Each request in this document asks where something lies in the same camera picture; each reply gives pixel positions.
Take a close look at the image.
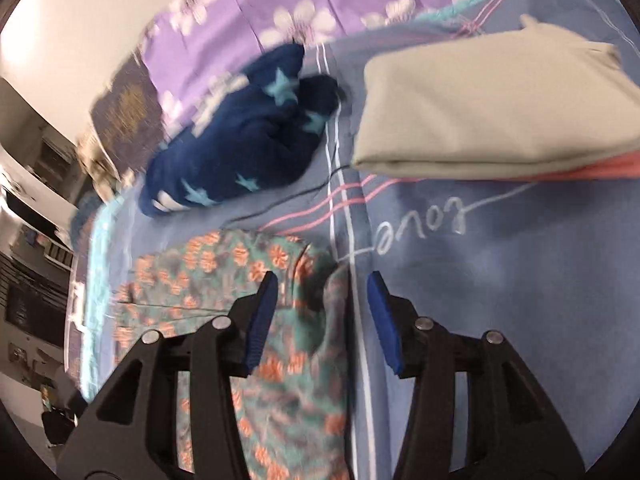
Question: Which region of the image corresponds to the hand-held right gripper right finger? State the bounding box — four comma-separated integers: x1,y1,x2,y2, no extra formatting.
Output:
366,271,586,480

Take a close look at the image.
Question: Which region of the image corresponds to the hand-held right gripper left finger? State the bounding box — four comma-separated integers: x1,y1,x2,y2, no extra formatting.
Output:
56,271,279,480

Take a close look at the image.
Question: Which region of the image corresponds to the teal floral garment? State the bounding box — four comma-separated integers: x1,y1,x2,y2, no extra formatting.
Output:
112,229,353,480

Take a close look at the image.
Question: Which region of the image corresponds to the blue printed bedsheet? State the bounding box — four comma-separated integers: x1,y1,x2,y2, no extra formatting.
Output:
67,0,640,480

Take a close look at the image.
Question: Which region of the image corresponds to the navy star-print garment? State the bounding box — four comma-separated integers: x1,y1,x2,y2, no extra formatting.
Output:
139,42,341,218

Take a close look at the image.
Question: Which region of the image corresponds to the teal towel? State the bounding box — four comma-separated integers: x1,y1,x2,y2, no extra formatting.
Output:
70,192,108,246

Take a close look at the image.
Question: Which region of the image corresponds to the white slatted rack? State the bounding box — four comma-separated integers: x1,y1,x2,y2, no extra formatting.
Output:
45,237,73,266

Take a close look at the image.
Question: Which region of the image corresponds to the beige folded cloth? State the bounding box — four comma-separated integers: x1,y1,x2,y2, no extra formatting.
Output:
351,14,640,181

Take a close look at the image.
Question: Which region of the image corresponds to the cream patterned cloth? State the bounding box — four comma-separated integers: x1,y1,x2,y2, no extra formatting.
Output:
77,130,121,186

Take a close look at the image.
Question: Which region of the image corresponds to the dark cabinet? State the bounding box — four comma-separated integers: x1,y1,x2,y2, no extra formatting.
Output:
0,250,71,351

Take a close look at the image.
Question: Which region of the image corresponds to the dark gold-patterned pillow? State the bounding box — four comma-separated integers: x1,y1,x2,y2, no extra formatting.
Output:
89,55,168,176

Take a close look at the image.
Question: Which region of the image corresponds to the coral folded garment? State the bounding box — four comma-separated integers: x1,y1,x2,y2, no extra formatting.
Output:
545,152,640,183

